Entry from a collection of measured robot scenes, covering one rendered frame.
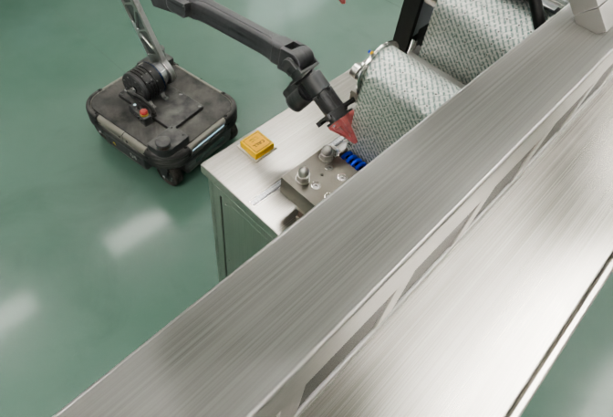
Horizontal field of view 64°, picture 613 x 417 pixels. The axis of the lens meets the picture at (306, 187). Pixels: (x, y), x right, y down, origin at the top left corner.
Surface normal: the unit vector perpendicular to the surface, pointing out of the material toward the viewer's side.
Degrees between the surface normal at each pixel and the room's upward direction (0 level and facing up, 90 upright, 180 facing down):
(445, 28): 92
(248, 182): 0
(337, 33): 0
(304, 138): 0
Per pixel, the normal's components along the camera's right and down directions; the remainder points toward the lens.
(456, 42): -0.70, 0.55
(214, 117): 0.10, -0.60
